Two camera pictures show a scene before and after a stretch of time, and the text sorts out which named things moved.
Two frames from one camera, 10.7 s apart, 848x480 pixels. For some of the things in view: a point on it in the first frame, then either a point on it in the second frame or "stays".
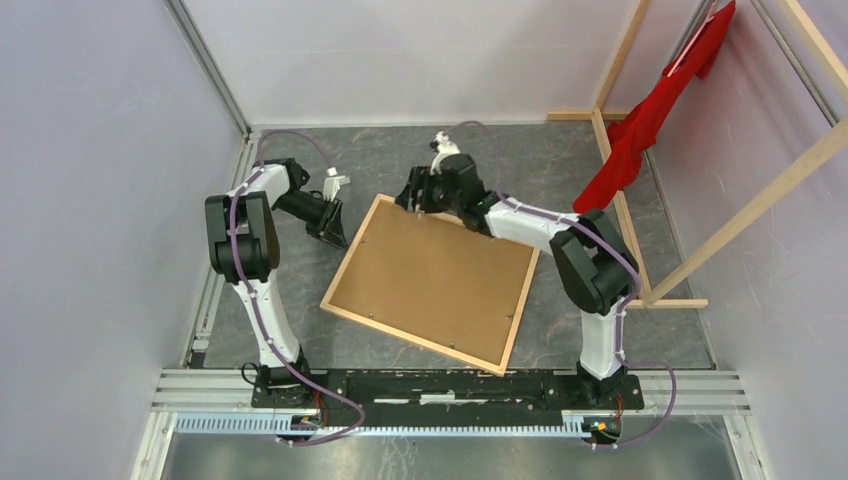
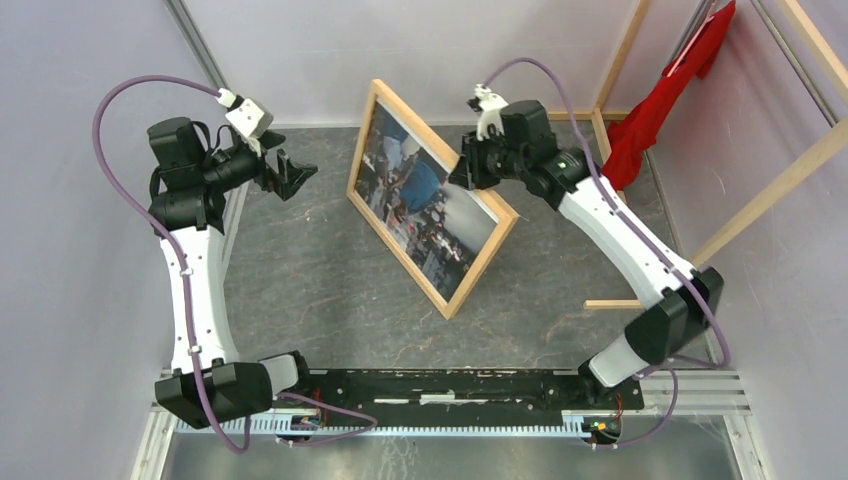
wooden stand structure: x=601 y=118 stays
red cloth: x=630 y=137 stays
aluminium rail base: x=219 y=401 stays
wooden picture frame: x=463 y=357 to x=446 y=158
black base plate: x=587 y=389 stays
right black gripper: x=420 y=180 to x=468 y=172
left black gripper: x=330 y=227 to x=290 y=176
